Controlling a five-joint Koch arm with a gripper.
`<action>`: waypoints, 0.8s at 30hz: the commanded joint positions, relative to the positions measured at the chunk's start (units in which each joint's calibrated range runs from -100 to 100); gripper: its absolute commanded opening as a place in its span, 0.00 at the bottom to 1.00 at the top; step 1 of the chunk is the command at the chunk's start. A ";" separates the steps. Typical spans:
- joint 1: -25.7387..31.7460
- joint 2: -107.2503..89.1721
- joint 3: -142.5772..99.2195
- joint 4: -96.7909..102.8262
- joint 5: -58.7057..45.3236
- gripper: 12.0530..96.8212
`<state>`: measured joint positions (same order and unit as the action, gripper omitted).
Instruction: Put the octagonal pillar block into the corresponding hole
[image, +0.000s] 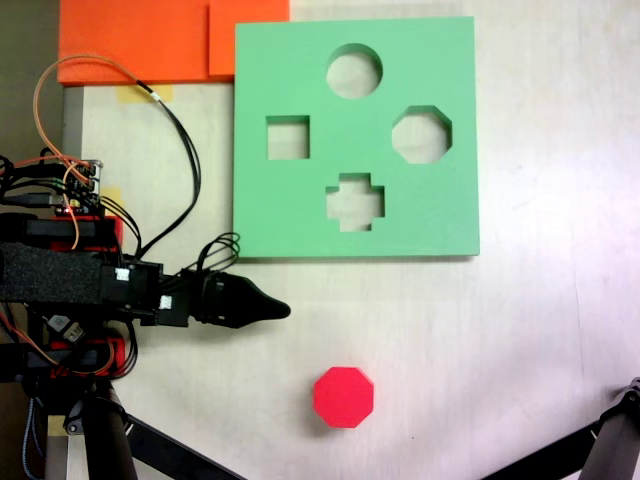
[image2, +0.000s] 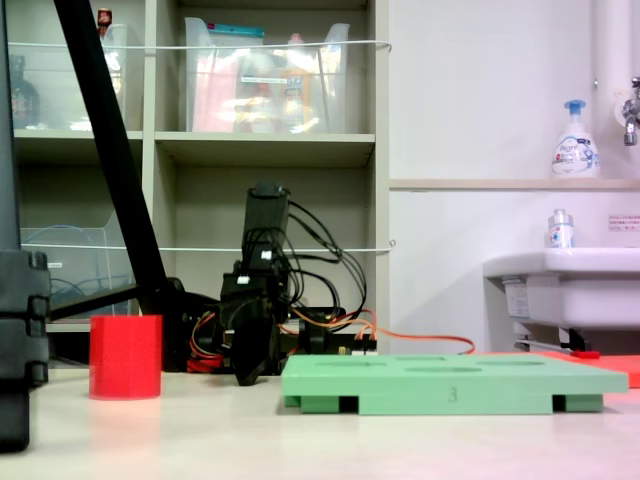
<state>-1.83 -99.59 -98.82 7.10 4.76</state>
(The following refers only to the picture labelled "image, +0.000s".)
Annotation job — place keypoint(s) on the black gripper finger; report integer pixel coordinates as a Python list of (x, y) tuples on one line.
[(255, 299), (245, 320)]

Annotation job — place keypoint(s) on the red octagonal pillar block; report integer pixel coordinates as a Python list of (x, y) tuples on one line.
[(344, 396)]

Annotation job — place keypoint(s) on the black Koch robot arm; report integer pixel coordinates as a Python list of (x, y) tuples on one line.
[(50, 272)]

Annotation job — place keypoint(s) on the large orange foam block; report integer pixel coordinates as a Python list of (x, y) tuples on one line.
[(130, 40)]

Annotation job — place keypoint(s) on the green shape sorter board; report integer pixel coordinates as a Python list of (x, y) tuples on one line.
[(280, 215)]

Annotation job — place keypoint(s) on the red and black table clamp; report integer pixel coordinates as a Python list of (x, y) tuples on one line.
[(107, 235), (112, 350)]

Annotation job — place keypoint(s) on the yellow masking tape piece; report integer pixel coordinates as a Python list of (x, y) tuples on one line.
[(145, 94), (56, 426), (113, 195)]

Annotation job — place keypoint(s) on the black circuit board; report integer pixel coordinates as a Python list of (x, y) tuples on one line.
[(82, 187)]

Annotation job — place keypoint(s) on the black tripod leg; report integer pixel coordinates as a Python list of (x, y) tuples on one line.
[(617, 435), (107, 440)]

